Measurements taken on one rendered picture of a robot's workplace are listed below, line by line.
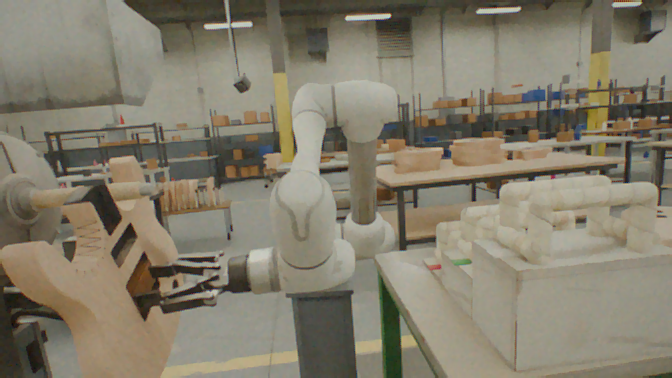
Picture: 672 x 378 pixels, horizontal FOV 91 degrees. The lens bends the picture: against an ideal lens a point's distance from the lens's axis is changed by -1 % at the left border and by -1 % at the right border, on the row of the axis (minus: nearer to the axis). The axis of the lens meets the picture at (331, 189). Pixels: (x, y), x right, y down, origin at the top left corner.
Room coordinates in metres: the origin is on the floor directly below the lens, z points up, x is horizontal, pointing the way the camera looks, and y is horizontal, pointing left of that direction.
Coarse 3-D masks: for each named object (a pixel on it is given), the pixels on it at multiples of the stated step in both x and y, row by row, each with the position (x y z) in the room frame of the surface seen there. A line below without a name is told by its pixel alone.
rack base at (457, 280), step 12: (444, 252) 0.75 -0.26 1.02; (456, 252) 0.75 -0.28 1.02; (444, 264) 0.75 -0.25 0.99; (468, 264) 0.68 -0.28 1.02; (444, 276) 0.75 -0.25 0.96; (456, 276) 0.68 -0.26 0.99; (468, 276) 0.62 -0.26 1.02; (444, 288) 0.75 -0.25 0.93; (456, 288) 0.68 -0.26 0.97; (468, 288) 0.62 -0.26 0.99; (456, 300) 0.68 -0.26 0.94; (468, 300) 0.62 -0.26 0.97; (468, 312) 0.62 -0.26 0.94
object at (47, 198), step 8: (112, 184) 0.60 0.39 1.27; (120, 184) 0.60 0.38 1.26; (128, 184) 0.60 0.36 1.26; (136, 184) 0.60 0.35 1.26; (40, 192) 0.59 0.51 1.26; (48, 192) 0.59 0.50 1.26; (56, 192) 0.59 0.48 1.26; (64, 192) 0.59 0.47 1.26; (72, 192) 0.59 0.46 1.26; (112, 192) 0.59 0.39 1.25; (120, 192) 0.59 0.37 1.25; (128, 192) 0.59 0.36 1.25; (136, 192) 0.59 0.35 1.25; (40, 200) 0.58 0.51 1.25; (48, 200) 0.58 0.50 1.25; (56, 200) 0.58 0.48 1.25; (64, 200) 0.58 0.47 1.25; (120, 200) 0.60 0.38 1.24
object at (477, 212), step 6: (498, 204) 0.74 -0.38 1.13; (522, 204) 0.73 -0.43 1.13; (528, 204) 0.73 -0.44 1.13; (468, 210) 0.72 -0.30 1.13; (474, 210) 0.72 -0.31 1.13; (480, 210) 0.72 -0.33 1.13; (486, 210) 0.72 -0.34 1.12; (492, 210) 0.72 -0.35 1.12; (498, 210) 0.72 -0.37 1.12; (522, 210) 0.72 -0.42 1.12; (528, 210) 0.72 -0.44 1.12; (468, 216) 0.72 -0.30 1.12; (474, 216) 0.72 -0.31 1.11; (480, 216) 0.72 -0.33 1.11
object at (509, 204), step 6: (504, 198) 0.56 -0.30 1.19; (510, 198) 0.56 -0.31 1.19; (516, 198) 0.56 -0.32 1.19; (504, 204) 0.56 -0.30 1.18; (510, 204) 0.56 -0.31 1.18; (516, 204) 0.56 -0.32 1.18; (504, 210) 0.56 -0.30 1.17; (510, 210) 0.56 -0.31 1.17; (516, 210) 0.56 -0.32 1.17; (504, 216) 0.56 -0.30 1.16; (510, 216) 0.56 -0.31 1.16; (516, 216) 0.56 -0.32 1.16; (504, 222) 0.56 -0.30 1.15; (510, 222) 0.56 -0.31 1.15; (516, 222) 0.56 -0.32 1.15; (516, 228) 0.56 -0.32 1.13
